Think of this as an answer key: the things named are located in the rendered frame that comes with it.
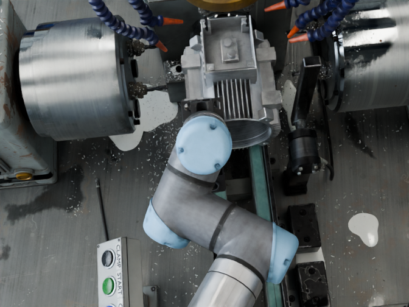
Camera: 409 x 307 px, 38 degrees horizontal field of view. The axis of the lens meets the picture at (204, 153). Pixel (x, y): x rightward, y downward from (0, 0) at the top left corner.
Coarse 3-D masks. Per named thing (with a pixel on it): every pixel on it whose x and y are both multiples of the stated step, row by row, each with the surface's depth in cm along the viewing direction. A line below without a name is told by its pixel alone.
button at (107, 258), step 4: (104, 252) 110; (108, 252) 109; (104, 256) 109; (108, 256) 108; (112, 256) 108; (104, 260) 109; (108, 260) 108; (112, 260) 108; (104, 264) 109; (108, 264) 108
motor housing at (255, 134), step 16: (256, 48) 123; (192, 80) 121; (240, 80) 116; (272, 80) 121; (192, 96) 120; (208, 96) 118; (224, 96) 117; (240, 96) 116; (256, 96) 118; (224, 112) 115; (240, 112) 115; (256, 112) 116; (240, 128) 130; (256, 128) 128; (272, 128) 120; (240, 144) 129
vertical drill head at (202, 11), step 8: (192, 0) 98; (200, 0) 97; (208, 0) 96; (216, 0) 96; (224, 0) 96; (232, 0) 96; (240, 0) 96; (248, 0) 97; (256, 0) 99; (200, 8) 103; (208, 8) 98; (216, 8) 98; (224, 8) 98; (232, 8) 98; (240, 8) 98; (248, 8) 103; (248, 16) 108; (248, 24) 110
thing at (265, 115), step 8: (256, 32) 122; (192, 40) 123; (200, 40) 122; (256, 40) 122; (192, 48) 123; (264, 112) 115; (272, 112) 117; (264, 120) 116; (272, 120) 116; (264, 144) 128
